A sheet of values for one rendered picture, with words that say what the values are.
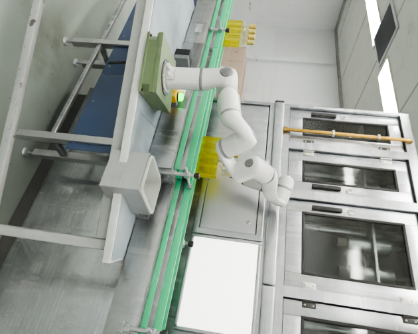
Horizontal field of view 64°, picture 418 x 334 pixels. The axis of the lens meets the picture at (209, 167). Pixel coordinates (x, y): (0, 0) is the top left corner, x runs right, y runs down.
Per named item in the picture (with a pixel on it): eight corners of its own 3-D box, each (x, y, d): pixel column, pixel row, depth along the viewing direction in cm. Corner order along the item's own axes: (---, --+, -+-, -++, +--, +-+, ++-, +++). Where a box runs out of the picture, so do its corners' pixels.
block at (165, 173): (159, 184, 157) (174, 185, 156) (155, 173, 149) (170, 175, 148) (160, 177, 159) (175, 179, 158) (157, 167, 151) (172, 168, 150)
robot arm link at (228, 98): (243, 107, 129) (241, 132, 143) (237, 64, 142) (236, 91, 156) (218, 109, 130) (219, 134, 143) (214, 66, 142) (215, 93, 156)
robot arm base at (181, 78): (158, 80, 136) (196, 82, 134) (162, 53, 139) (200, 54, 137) (166, 97, 151) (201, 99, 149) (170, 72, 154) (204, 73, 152)
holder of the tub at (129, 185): (135, 218, 148) (152, 221, 147) (118, 187, 125) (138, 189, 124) (145, 185, 157) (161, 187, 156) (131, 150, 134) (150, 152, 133)
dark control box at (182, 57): (174, 69, 187) (189, 70, 186) (172, 57, 180) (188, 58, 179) (177, 59, 191) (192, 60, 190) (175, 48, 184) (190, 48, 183)
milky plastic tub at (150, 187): (133, 213, 143) (152, 216, 142) (119, 187, 125) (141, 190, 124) (143, 179, 153) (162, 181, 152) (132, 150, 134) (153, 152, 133)
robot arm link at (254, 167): (269, 146, 143) (240, 159, 151) (242, 123, 129) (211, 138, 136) (275, 179, 135) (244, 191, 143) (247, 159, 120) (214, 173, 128)
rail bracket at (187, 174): (174, 187, 158) (200, 191, 156) (169, 168, 144) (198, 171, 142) (175, 182, 159) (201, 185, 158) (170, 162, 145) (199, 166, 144)
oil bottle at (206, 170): (180, 175, 169) (221, 179, 167) (178, 169, 165) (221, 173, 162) (182, 166, 172) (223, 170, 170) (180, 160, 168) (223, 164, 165)
